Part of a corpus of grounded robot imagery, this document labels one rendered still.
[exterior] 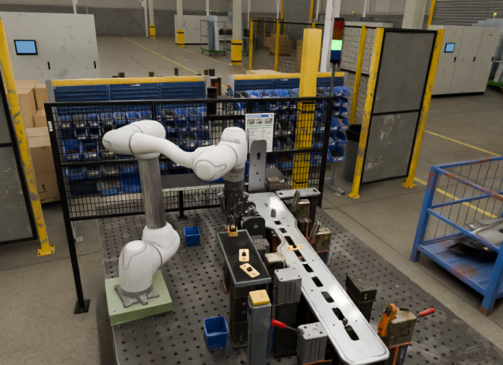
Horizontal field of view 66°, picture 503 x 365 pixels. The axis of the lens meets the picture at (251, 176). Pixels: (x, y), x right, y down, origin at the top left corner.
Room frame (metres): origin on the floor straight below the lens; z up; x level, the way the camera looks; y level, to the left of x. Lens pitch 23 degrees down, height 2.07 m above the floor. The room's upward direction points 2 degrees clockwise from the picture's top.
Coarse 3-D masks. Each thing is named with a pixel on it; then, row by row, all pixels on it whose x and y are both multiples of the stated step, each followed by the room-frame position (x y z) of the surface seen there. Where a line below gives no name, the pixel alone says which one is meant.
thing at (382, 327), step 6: (390, 306) 1.13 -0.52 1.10; (384, 312) 1.13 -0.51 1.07; (390, 312) 1.12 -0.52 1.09; (396, 312) 1.11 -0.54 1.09; (384, 318) 1.13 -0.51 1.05; (390, 318) 1.11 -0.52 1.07; (384, 324) 1.12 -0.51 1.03; (378, 330) 1.13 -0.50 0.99; (384, 330) 1.11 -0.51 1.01; (384, 336) 1.11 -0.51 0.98
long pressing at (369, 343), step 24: (264, 216) 1.97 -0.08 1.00; (288, 216) 1.98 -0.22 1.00; (312, 264) 1.52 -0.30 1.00; (312, 288) 1.35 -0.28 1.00; (336, 288) 1.35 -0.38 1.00; (312, 312) 1.21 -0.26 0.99; (360, 312) 1.21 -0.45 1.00; (336, 336) 1.08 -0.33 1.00; (360, 336) 1.08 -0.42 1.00; (360, 360) 0.98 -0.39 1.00; (384, 360) 0.99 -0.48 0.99
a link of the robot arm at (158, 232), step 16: (144, 128) 1.74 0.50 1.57; (160, 128) 1.82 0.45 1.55; (144, 160) 1.75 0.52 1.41; (144, 176) 1.74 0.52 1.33; (144, 192) 1.74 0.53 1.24; (160, 192) 1.77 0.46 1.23; (144, 208) 1.75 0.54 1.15; (160, 208) 1.75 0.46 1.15; (160, 224) 1.73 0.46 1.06; (144, 240) 1.71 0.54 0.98; (160, 240) 1.69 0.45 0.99; (176, 240) 1.78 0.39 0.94; (160, 256) 1.65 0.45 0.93
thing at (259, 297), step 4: (252, 292) 1.11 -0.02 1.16; (256, 292) 1.11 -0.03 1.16; (260, 292) 1.11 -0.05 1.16; (264, 292) 1.11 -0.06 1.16; (252, 296) 1.09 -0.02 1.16; (256, 296) 1.09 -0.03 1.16; (260, 296) 1.09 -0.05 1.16; (264, 296) 1.09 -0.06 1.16; (252, 300) 1.07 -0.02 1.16; (256, 300) 1.07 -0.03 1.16; (260, 300) 1.07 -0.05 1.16; (264, 300) 1.07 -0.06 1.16; (268, 300) 1.07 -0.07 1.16; (256, 304) 1.06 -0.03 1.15
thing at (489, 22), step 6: (474, 24) 14.90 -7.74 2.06; (480, 24) 15.02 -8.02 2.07; (486, 24) 14.96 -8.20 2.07; (498, 24) 15.03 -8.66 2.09; (498, 42) 15.13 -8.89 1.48; (498, 48) 15.05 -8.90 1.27; (498, 54) 15.13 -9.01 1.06; (492, 66) 15.03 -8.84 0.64; (498, 66) 15.14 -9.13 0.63; (492, 72) 15.12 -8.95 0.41
